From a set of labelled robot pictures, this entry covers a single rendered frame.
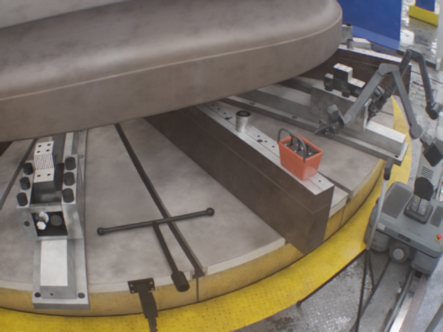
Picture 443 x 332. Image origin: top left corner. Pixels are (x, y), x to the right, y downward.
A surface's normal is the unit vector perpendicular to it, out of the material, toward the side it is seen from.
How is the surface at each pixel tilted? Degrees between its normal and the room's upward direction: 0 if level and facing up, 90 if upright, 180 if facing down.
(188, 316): 0
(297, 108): 71
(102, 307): 90
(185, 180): 0
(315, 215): 90
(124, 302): 90
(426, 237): 0
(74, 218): 90
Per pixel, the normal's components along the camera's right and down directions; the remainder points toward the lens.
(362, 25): -0.57, 0.45
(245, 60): 0.58, 0.44
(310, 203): -0.84, 0.30
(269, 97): -0.54, 0.16
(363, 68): -0.21, 0.54
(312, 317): 0.00, -0.84
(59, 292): 0.18, 0.54
